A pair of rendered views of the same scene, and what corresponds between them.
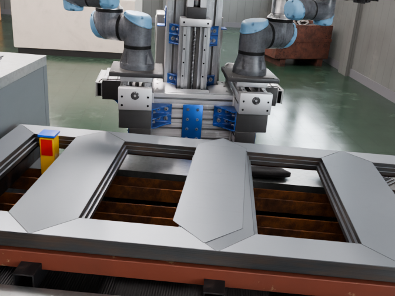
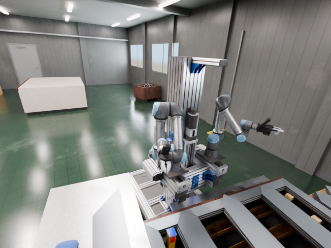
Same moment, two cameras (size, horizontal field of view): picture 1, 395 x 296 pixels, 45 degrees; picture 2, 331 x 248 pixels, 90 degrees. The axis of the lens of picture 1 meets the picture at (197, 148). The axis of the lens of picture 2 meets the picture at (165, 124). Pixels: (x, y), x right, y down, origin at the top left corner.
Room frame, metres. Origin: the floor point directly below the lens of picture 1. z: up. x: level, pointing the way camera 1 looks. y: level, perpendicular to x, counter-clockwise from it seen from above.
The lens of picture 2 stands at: (0.87, 0.93, 2.05)
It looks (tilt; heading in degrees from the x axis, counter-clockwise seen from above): 23 degrees down; 335
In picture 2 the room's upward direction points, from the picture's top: 3 degrees clockwise
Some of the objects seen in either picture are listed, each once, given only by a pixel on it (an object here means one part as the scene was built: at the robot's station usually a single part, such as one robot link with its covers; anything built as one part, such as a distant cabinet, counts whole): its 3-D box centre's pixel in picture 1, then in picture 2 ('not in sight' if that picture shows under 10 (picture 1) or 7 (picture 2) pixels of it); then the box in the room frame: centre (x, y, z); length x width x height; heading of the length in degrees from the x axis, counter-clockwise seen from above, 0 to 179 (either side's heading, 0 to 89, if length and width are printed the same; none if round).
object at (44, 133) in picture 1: (49, 135); (171, 232); (1.55, 0.52, 0.88); 0.06 x 0.06 x 0.02; 88
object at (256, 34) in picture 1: (254, 34); (213, 140); (2.09, -0.21, 1.20); 0.13 x 0.12 x 0.14; 122
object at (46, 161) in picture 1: (50, 161); (170, 241); (1.55, 0.52, 0.78); 0.05 x 0.05 x 0.19; 88
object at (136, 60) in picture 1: (137, 56); (173, 163); (2.03, 0.29, 1.09); 0.15 x 0.15 x 0.10
